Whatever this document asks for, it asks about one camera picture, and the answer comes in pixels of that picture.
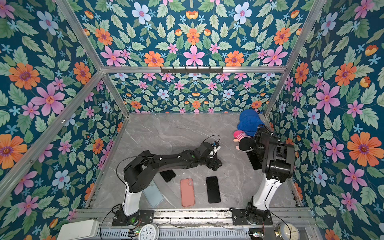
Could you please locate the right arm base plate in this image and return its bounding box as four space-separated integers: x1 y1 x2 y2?
230 207 273 226

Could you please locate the brass alarm clock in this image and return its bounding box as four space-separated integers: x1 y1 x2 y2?
275 223 301 240

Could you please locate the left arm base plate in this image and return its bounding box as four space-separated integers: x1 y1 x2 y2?
112 210 155 227

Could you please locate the black phone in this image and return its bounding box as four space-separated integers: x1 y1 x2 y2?
160 170 176 183
247 151 262 170
206 176 221 204

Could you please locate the white clock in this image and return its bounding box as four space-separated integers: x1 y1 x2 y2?
138 224 160 240

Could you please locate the white heat sink strip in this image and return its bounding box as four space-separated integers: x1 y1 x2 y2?
96 228 251 240

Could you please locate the light blue phone case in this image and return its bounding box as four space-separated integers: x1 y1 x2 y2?
143 181 164 208

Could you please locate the white box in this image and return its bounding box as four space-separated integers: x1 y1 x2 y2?
57 220 100 240

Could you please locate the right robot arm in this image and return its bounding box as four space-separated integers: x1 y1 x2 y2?
246 125 295 225

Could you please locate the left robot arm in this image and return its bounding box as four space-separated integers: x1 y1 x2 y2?
122 142 223 217

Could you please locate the doll with blue cloth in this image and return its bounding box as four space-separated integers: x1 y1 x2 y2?
234 109 265 152

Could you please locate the pink phone case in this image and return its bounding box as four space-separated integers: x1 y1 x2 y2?
180 178 196 208

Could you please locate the black hook rail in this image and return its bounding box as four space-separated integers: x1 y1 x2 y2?
160 67 224 74

